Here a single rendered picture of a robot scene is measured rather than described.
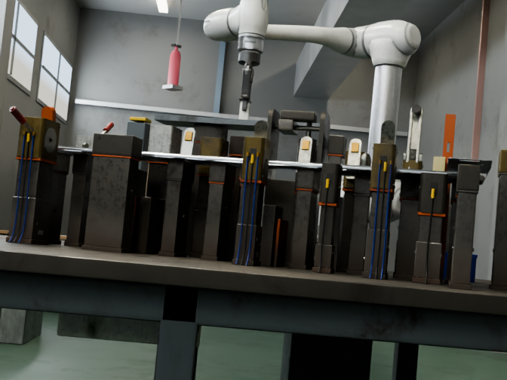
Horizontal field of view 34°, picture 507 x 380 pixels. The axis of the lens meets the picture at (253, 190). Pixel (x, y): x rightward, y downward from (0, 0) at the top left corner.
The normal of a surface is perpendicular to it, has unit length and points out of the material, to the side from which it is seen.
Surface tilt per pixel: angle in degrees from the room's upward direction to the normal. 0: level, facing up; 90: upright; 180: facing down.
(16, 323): 90
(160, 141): 90
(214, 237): 90
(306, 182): 90
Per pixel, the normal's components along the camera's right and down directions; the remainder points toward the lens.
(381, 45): -0.70, -0.04
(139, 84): 0.05, -0.06
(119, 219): -0.22, -0.08
